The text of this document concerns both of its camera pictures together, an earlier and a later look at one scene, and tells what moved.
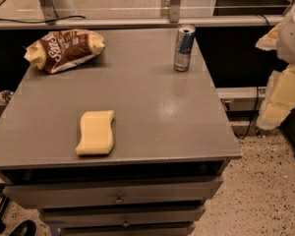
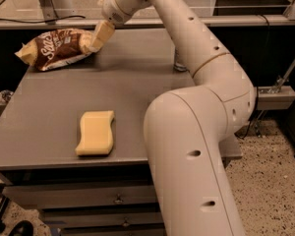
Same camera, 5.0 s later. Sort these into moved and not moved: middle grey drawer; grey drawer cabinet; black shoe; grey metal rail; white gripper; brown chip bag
Moved: white gripper; brown chip bag
Not moved: black shoe; grey drawer cabinet; grey metal rail; middle grey drawer
